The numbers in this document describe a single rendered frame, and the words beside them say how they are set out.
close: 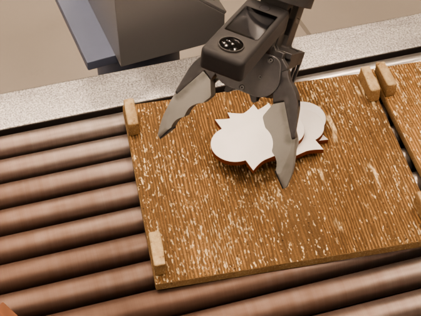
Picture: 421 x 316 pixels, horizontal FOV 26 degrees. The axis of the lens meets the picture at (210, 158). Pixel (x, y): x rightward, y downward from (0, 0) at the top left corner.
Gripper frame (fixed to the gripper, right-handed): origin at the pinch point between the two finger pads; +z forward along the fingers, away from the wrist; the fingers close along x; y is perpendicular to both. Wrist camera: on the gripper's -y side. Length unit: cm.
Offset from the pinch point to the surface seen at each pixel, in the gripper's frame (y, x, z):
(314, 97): 53, 2, -2
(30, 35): 176, 119, 32
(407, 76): 62, -10, -9
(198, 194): 32.4, 9.7, 14.2
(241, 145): 36.9, 7.0, 5.9
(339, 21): 214, 31, -3
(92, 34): 62, 46, 3
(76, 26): 63, 50, 3
